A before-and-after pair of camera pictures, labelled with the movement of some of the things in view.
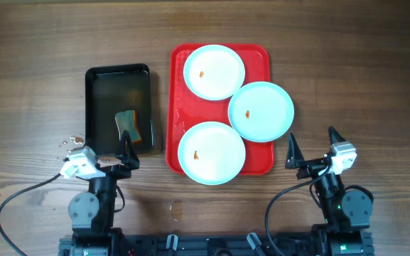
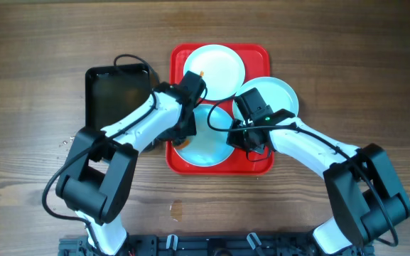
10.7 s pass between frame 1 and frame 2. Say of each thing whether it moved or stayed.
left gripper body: moved
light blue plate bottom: moved
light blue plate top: stayed
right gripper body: moved
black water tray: stayed
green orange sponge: moved
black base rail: stayed
